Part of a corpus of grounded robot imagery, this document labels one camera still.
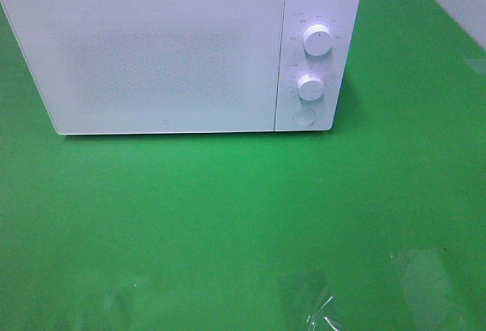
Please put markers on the white microwave oven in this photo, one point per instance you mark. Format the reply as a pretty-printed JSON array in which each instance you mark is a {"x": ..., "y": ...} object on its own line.
[{"x": 339, "y": 16}]

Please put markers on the white microwave door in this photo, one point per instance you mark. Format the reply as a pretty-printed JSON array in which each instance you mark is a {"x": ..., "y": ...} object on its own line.
[{"x": 152, "y": 66}]

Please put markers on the white microwave knob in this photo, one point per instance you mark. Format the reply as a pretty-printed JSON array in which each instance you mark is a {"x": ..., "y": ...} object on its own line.
[
  {"x": 317, "y": 39},
  {"x": 310, "y": 87}
]

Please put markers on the round door release button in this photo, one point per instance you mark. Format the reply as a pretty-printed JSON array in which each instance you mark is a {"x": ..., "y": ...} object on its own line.
[{"x": 305, "y": 117}]

